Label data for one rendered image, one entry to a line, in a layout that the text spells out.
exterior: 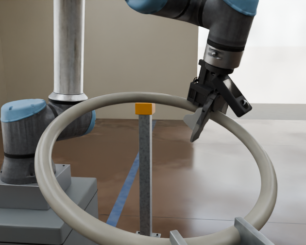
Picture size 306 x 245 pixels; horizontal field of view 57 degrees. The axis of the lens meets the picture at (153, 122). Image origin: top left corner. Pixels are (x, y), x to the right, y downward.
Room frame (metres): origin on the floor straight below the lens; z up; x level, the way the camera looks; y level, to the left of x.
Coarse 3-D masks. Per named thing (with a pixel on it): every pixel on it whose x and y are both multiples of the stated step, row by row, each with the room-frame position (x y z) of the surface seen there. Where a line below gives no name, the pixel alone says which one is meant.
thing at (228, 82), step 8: (216, 80) 0.69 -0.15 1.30; (224, 80) 0.69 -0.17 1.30; (232, 80) 0.71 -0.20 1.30; (224, 88) 0.68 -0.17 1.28; (232, 88) 0.69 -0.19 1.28; (224, 96) 0.69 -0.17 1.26; (232, 96) 0.67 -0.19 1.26; (240, 96) 0.69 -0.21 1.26; (232, 104) 0.67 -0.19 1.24; (240, 104) 0.67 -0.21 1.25; (248, 104) 0.68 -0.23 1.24; (240, 112) 0.66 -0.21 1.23
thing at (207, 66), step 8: (200, 64) 0.73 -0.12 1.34; (208, 64) 0.69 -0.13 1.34; (200, 72) 0.75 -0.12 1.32; (208, 72) 0.72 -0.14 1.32; (216, 72) 0.68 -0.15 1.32; (224, 72) 0.68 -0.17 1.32; (232, 72) 0.69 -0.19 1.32; (200, 80) 0.73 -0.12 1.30; (208, 80) 0.72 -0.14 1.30; (192, 88) 0.73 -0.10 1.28; (200, 88) 0.72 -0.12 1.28; (208, 88) 0.71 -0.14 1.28; (216, 88) 0.71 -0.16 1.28; (192, 96) 0.74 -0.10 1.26; (200, 96) 0.73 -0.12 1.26; (208, 96) 0.71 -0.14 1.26; (216, 96) 0.70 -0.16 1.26; (200, 104) 0.73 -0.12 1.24; (216, 104) 0.71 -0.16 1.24
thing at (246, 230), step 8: (240, 216) 0.40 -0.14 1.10; (240, 224) 0.39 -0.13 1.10; (248, 224) 0.38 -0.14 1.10; (176, 232) 0.36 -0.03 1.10; (240, 232) 0.39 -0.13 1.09; (248, 232) 0.37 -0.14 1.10; (256, 232) 0.36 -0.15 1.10; (176, 240) 0.34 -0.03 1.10; (184, 240) 0.34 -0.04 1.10; (248, 240) 0.37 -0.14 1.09; (256, 240) 0.35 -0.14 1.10; (264, 240) 0.35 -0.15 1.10
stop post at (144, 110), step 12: (144, 108) 1.90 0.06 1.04; (144, 120) 1.92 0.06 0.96; (144, 132) 1.92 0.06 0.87; (144, 144) 1.92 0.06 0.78; (144, 156) 1.92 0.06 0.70; (144, 168) 1.92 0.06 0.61; (144, 180) 1.92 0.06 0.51; (144, 192) 1.92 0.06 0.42; (144, 204) 1.92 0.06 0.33; (144, 216) 1.92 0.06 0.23; (144, 228) 1.92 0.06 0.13
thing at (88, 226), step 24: (120, 96) 0.75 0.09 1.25; (144, 96) 0.77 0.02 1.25; (168, 96) 0.78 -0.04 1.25; (72, 120) 0.64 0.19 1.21; (216, 120) 0.72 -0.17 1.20; (48, 144) 0.53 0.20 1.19; (48, 168) 0.47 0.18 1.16; (264, 168) 0.55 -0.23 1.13; (48, 192) 0.42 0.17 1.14; (264, 192) 0.48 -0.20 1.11; (72, 216) 0.38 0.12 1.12; (264, 216) 0.43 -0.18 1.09; (96, 240) 0.36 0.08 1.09; (120, 240) 0.36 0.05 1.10; (144, 240) 0.36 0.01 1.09; (168, 240) 0.36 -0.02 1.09; (192, 240) 0.37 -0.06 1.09; (216, 240) 0.37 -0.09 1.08; (240, 240) 0.38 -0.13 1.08
